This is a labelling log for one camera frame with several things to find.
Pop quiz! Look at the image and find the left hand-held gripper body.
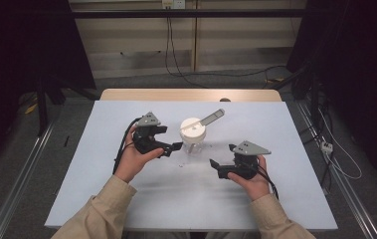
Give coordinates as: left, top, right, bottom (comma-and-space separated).
132, 111, 174, 158

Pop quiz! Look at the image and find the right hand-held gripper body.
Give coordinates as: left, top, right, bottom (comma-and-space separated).
217, 139, 273, 181

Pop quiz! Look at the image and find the clear jar with white lid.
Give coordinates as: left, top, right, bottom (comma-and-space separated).
179, 108, 226, 155

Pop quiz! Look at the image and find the person's right hand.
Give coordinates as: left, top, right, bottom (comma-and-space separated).
227, 154, 272, 202

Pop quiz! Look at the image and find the person's left hand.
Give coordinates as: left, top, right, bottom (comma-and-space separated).
113, 126, 165, 184

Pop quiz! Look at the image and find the wooden table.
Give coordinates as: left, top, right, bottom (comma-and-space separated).
99, 88, 283, 103

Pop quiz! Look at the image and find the white board sheet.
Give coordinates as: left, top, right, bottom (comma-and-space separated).
44, 100, 339, 232

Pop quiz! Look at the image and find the white power strip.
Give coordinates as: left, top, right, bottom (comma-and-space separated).
319, 140, 334, 155

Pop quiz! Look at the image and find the black metal stand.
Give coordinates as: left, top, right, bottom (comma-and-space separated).
36, 75, 99, 137

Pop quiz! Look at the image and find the black horizontal metal bar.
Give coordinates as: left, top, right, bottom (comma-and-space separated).
71, 8, 309, 19

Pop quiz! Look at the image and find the black curtain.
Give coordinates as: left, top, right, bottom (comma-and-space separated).
286, 0, 377, 190
0, 0, 96, 173

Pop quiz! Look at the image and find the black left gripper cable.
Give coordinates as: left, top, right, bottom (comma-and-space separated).
111, 117, 143, 175

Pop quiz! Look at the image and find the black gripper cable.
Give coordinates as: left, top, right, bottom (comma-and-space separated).
256, 163, 281, 201
111, 117, 143, 175

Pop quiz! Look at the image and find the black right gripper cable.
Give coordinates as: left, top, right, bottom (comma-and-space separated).
256, 163, 281, 201

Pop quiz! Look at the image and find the black wall cable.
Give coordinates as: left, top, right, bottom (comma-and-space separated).
168, 16, 210, 90
164, 8, 288, 79

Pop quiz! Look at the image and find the white cable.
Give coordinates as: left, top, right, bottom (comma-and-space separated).
316, 108, 363, 181

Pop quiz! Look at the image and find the metal floor rail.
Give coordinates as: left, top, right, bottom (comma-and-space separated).
0, 119, 60, 239
294, 99, 377, 239

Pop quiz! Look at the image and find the white wall socket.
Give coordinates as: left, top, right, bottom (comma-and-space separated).
161, 0, 187, 10

